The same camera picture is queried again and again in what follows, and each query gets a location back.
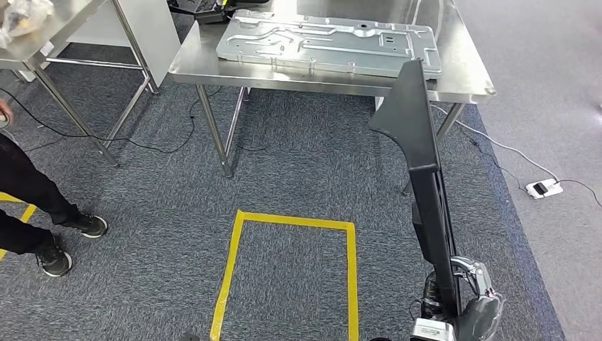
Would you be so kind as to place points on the black robot right foot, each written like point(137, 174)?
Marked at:
point(380, 339)

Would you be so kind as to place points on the black plastic panel part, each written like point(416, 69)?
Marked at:
point(409, 122)

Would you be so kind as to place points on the stamped metal plate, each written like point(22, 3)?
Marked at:
point(329, 52)

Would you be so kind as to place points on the white power strip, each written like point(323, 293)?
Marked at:
point(545, 189)

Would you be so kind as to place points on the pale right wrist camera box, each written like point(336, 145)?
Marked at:
point(430, 331)

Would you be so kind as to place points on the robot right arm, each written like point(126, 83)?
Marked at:
point(430, 296)

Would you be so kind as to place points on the clear plastic bag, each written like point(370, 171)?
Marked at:
point(23, 19)

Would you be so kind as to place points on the person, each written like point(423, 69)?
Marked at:
point(28, 188)

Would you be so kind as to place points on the stainless steel workbench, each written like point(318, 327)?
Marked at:
point(465, 70)

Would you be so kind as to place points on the white cabinet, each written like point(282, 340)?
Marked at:
point(150, 33)

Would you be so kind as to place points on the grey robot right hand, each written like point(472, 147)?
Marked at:
point(484, 315)

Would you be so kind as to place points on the person's hand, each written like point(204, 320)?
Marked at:
point(4, 115)

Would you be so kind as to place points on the yellow floor tape square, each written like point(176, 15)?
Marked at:
point(291, 220)

